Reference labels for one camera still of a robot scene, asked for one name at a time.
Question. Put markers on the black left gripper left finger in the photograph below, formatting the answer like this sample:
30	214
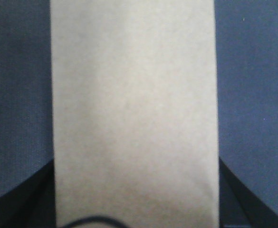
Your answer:
32	203

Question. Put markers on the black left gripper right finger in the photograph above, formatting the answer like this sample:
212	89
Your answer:
239	207

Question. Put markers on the brown cardboard package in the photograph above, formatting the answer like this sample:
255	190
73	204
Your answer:
135	112

